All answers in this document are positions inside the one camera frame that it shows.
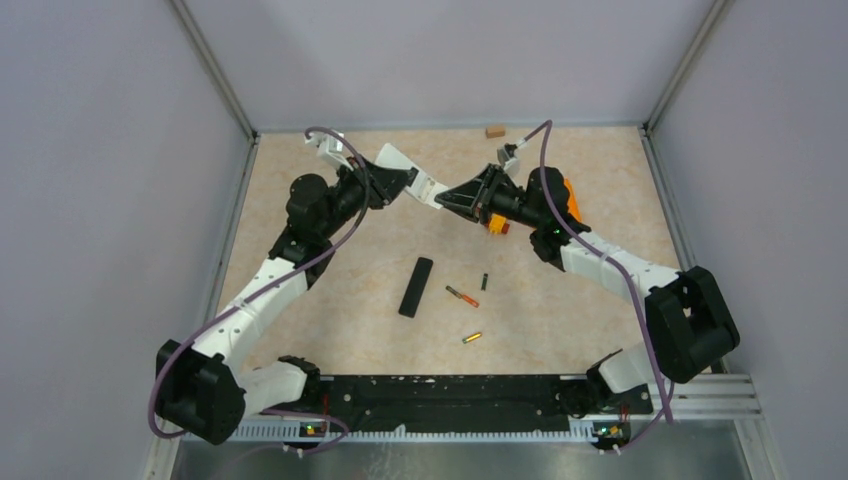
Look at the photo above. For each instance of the black remote control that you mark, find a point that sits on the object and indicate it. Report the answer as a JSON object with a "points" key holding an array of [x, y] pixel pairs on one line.
{"points": [[415, 287]]}

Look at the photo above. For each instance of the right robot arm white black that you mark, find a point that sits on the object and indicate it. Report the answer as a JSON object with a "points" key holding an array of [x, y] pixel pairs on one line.
{"points": [[685, 322]]}

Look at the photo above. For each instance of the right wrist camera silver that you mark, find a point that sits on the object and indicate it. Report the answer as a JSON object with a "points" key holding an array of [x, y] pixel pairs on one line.
{"points": [[508, 160]]}

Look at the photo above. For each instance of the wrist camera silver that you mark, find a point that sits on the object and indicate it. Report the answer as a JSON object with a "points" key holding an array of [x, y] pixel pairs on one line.
{"points": [[508, 160], [330, 150]]}

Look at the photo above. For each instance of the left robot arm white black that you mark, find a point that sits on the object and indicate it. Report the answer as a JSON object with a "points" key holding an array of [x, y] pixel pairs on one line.
{"points": [[200, 385]]}

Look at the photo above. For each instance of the gold green AAA battery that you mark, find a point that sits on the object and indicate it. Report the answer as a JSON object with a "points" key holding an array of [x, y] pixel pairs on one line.
{"points": [[472, 337]]}

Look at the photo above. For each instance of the orange AAA battery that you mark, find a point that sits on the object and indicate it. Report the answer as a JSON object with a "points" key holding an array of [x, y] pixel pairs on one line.
{"points": [[466, 298]]}

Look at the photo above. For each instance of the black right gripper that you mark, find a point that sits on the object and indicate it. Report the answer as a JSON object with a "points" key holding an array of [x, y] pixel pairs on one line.
{"points": [[475, 198]]}

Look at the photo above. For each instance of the small wooden block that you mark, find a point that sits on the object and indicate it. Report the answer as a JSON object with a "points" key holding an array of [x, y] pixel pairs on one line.
{"points": [[495, 131]]}

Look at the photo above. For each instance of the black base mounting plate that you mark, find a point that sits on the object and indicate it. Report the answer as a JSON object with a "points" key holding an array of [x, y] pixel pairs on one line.
{"points": [[460, 404]]}

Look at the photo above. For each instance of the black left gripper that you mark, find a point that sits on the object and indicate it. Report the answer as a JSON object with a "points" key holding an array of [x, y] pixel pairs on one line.
{"points": [[385, 183]]}

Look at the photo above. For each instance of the white remote control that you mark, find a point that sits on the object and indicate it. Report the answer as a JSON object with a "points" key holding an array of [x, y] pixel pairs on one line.
{"points": [[421, 186]]}

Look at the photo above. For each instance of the orange toy carrot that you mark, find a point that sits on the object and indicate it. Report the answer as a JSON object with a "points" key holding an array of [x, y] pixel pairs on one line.
{"points": [[572, 203]]}

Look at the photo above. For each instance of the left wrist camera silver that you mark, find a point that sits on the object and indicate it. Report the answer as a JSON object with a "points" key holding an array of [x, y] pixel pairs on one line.
{"points": [[330, 150]]}

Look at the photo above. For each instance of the yellow toy car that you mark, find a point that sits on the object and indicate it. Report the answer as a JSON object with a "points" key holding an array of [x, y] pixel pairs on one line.
{"points": [[498, 225]]}

